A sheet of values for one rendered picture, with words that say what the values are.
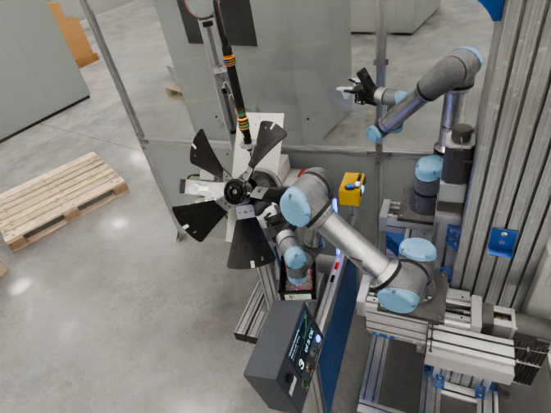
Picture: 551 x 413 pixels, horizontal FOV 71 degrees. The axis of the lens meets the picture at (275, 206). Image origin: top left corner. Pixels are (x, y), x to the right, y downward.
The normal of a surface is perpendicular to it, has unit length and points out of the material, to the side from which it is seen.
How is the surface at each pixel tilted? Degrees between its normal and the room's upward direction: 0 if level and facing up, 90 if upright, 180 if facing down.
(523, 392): 0
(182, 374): 0
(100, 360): 0
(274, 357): 15
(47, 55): 90
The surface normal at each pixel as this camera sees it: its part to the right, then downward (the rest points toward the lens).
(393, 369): -0.15, -0.77
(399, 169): -0.34, 0.63
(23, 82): 0.83, 0.25
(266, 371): -0.39, -0.77
